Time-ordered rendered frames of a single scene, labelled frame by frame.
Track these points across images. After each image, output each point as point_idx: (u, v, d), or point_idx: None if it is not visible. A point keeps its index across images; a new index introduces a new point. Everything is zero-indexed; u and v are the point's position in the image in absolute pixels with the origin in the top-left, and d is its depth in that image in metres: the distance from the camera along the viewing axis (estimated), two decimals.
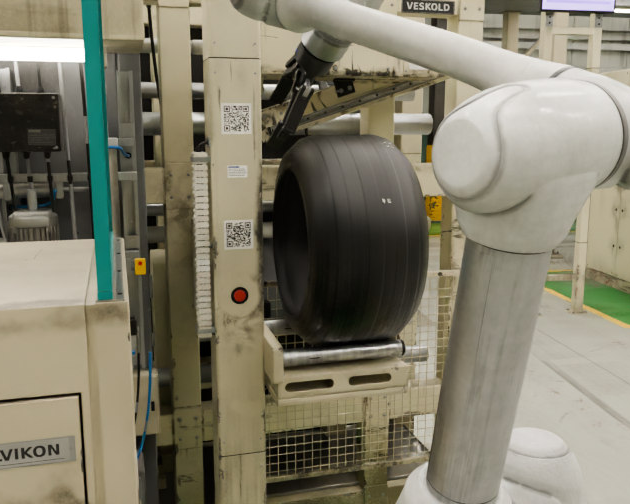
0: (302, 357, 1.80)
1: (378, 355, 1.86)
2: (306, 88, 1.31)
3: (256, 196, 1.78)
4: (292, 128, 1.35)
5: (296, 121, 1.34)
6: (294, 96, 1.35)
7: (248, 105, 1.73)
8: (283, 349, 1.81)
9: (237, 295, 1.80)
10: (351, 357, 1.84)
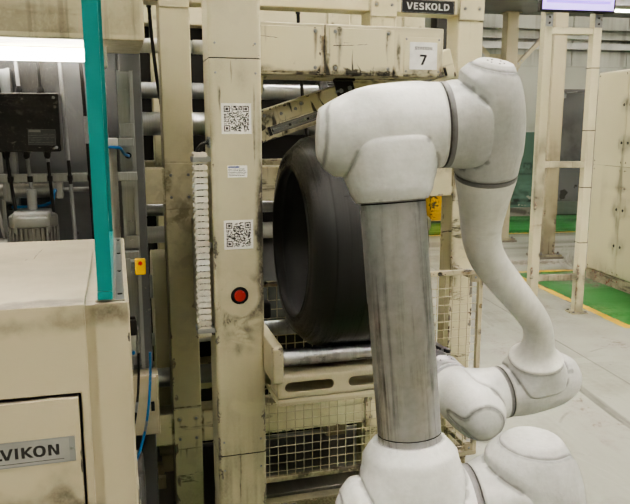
0: None
1: None
2: (450, 355, 1.55)
3: (256, 196, 1.78)
4: None
5: None
6: None
7: (248, 105, 1.73)
8: (285, 364, 1.80)
9: (237, 295, 1.80)
10: None
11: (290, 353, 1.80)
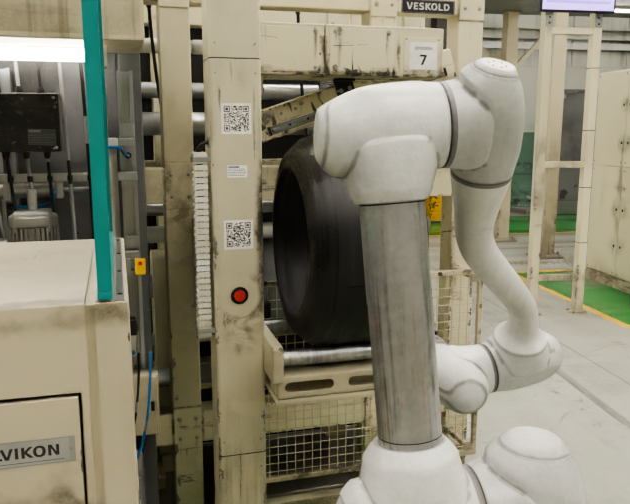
0: (299, 347, 1.83)
1: None
2: None
3: (256, 196, 1.78)
4: None
5: None
6: None
7: (248, 105, 1.73)
8: None
9: (237, 295, 1.80)
10: (350, 345, 1.85)
11: (288, 365, 1.82)
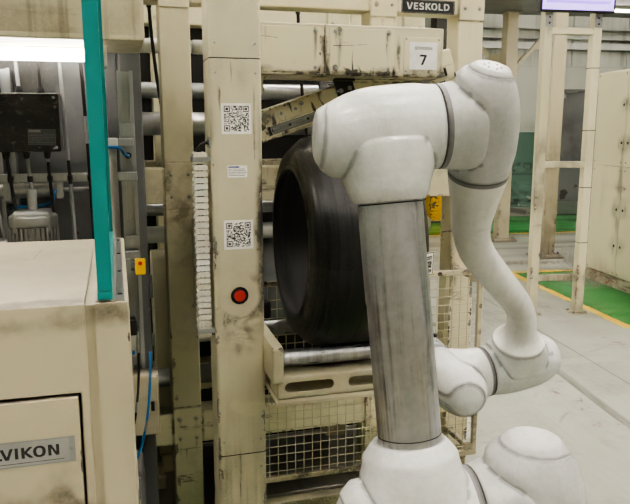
0: (302, 362, 1.81)
1: None
2: (436, 339, 1.61)
3: (256, 196, 1.78)
4: None
5: None
6: None
7: (248, 105, 1.73)
8: (284, 351, 1.80)
9: (237, 295, 1.80)
10: (350, 360, 1.85)
11: (287, 349, 1.83)
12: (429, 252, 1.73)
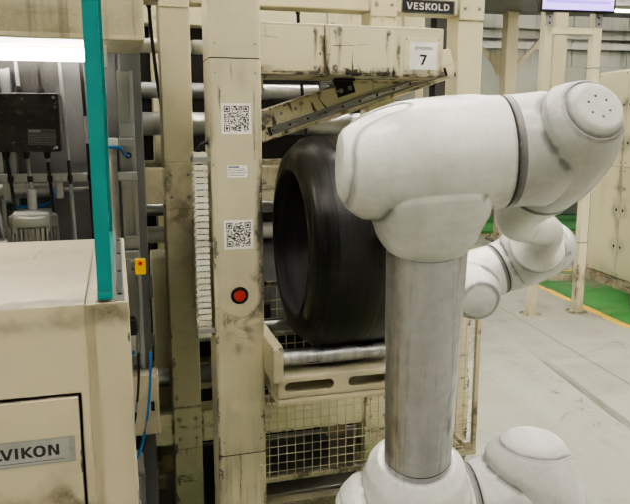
0: (302, 361, 1.81)
1: (377, 357, 1.87)
2: None
3: (256, 196, 1.78)
4: None
5: None
6: None
7: (248, 105, 1.73)
8: (284, 351, 1.80)
9: (237, 295, 1.80)
10: (351, 359, 1.85)
11: (287, 350, 1.83)
12: None
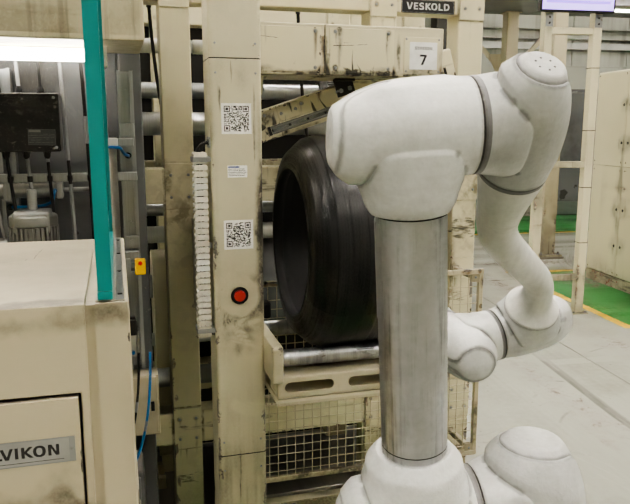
0: (302, 364, 1.81)
1: (376, 357, 1.88)
2: None
3: (256, 196, 1.78)
4: None
5: None
6: None
7: (248, 105, 1.73)
8: (285, 354, 1.79)
9: (237, 295, 1.80)
10: (349, 360, 1.86)
11: (288, 348, 1.82)
12: None
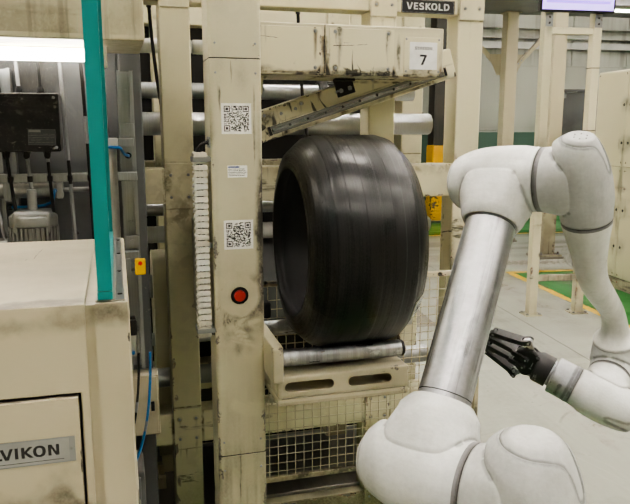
0: (302, 361, 1.80)
1: (377, 357, 1.87)
2: (531, 338, 1.65)
3: (256, 196, 1.78)
4: (496, 334, 1.69)
5: (502, 334, 1.68)
6: (513, 343, 1.70)
7: (248, 105, 1.73)
8: (284, 351, 1.80)
9: (237, 295, 1.80)
10: (351, 359, 1.85)
11: None
12: (420, 298, 1.78)
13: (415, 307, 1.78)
